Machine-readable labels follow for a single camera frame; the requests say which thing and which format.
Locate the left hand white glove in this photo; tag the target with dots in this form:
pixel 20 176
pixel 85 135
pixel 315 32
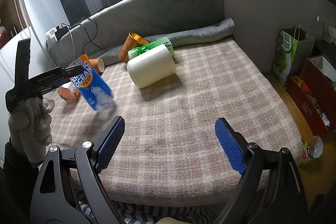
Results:
pixel 30 128

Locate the orange gold-lined paper cup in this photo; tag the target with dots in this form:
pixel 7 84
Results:
pixel 133 40

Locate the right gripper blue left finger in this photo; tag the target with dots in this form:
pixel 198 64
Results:
pixel 106 142

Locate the green paper shopping bag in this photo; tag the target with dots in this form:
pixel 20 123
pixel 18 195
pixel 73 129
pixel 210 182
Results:
pixel 294 46

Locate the white power strip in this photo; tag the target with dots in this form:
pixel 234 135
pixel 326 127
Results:
pixel 50 35

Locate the grey rolled blanket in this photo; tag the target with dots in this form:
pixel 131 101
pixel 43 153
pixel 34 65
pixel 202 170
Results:
pixel 208 34

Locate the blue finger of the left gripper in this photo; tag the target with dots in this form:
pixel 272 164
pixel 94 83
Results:
pixel 54 86
pixel 68 73

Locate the grey sofa backrest cushion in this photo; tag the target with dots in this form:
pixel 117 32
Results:
pixel 103 34

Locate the beige plaid mattress blanket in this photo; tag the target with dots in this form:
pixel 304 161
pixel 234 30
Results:
pixel 169 154

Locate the red cardboard box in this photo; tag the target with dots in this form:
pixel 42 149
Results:
pixel 313 92

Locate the orange paper cup left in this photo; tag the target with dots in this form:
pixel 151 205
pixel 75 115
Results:
pixel 98 65

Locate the black power adapter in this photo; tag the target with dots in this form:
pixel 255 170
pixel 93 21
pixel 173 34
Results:
pixel 61 31

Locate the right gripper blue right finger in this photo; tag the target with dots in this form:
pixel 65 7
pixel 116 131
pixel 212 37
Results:
pixel 232 144

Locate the white cylindrical cup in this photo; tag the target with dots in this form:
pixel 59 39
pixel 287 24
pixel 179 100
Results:
pixel 151 66

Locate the blue orange Arctic Ocean cup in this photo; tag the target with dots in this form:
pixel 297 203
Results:
pixel 91 86

